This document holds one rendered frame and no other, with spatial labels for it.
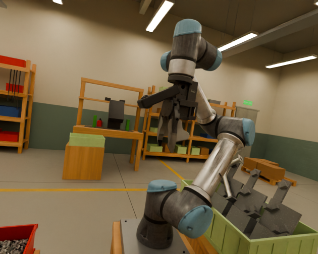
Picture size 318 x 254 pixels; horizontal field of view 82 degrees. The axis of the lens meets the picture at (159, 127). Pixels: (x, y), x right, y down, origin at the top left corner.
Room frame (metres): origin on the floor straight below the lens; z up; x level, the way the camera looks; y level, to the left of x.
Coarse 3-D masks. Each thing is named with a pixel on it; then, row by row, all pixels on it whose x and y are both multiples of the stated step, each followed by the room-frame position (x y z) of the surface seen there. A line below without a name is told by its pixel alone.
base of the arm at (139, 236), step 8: (144, 216) 0.70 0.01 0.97; (144, 224) 0.68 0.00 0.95; (152, 224) 0.67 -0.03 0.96; (160, 224) 0.66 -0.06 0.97; (168, 224) 0.68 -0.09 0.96; (144, 232) 0.68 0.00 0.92; (152, 232) 0.66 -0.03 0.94; (160, 232) 0.66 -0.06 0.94; (168, 232) 0.69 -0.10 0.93; (144, 240) 0.66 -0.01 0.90; (152, 240) 0.65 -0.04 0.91; (160, 240) 0.65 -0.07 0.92; (168, 240) 0.67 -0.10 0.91; (160, 248) 0.65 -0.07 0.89
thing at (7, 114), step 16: (0, 64) 4.03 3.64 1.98; (16, 64) 4.18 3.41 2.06; (32, 64) 4.63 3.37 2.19; (16, 80) 4.14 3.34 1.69; (32, 80) 4.64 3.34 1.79; (32, 96) 4.65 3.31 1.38; (0, 112) 4.11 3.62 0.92; (16, 112) 4.20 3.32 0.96; (0, 144) 4.07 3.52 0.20; (16, 144) 4.17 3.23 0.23
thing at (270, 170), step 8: (248, 160) 5.58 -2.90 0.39; (256, 160) 5.47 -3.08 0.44; (264, 160) 5.69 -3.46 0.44; (248, 168) 5.52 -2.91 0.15; (256, 168) 5.20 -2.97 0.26; (264, 168) 4.95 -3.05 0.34; (272, 168) 4.74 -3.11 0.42; (280, 168) 4.76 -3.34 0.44; (264, 176) 4.90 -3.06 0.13; (272, 176) 4.70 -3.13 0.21; (280, 176) 4.74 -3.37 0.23; (272, 184) 4.64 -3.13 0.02
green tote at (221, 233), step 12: (192, 180) 1.25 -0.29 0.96; (216, 192) 1.32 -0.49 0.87; (216, 216) 0.85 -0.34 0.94; (216, 228) 0.84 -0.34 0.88; (228, 228) 0.77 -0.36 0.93; (300, 228) 0.86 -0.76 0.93; (312, 228) 0.82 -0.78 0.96; (216, 240) 0.82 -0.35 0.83; (228, 240) 0.76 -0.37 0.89; (240, 240) 0.70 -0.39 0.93; (252, 240) 0.66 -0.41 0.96; (264, 240) 0.68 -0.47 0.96; (276, 240) 0.70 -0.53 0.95; (288, 240) 0.72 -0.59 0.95; (300, 240) 0.75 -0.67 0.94; (312, 240) 0.77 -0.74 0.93; (228, 252) 0.75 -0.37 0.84; (240, 252) 0.69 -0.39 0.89; (252, 252) 0.67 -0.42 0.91; (264, 252) 0.69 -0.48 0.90; (276, 252) 0.71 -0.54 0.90; (288, 252) 0.73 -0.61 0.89; (300, 252) 0.75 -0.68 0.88; (312, 252) 0.78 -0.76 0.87
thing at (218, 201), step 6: (234, 168) 1.23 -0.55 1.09; (228, 174) 1.24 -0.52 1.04; (234, 180) 1.18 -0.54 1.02; (222, 186) 1.22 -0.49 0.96; (234, 186) 1.15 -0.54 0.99; (240, 186) 1.12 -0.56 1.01; (234, 192) 1.13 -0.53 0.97; (216, 198) 1.14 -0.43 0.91; (222, 198) 1.10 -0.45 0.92; (216, 204) 1.11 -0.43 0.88; (222, 204) 1.08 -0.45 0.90; (228, 204) 1.06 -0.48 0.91; (222, 210) 1.06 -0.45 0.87; (228, 210) 1.06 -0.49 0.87
